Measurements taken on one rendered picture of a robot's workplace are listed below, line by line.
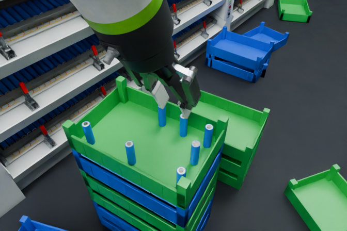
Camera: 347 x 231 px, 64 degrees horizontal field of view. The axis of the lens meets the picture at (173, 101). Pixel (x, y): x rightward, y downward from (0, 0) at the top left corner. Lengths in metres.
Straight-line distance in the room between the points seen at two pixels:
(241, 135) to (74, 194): 0.63
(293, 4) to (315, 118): 1.28
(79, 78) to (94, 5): 0.77
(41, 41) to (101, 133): 0.35
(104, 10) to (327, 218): 1.00
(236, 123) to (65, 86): 0.62
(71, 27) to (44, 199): 0.60
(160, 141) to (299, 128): 0.82
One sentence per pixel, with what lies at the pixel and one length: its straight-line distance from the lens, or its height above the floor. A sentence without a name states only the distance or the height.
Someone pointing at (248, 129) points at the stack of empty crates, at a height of 0.16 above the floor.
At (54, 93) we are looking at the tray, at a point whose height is 0.32.
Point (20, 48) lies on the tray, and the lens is 0.88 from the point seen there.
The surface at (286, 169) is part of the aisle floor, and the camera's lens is 1.18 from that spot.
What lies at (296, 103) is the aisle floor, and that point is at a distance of 1.46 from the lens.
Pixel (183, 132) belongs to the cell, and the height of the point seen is 0.42.
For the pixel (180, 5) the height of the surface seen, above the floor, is 0.36.
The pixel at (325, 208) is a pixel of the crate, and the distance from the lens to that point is 1.14.
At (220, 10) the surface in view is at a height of 0.22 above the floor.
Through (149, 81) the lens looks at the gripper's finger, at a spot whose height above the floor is 0.62.
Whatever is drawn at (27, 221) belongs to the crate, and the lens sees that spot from 1.02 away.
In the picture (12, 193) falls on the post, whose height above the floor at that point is 0.06.
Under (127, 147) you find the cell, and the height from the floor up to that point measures 0.47.
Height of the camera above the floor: 0.91
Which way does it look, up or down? 42 degrees down
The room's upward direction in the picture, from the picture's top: straight up
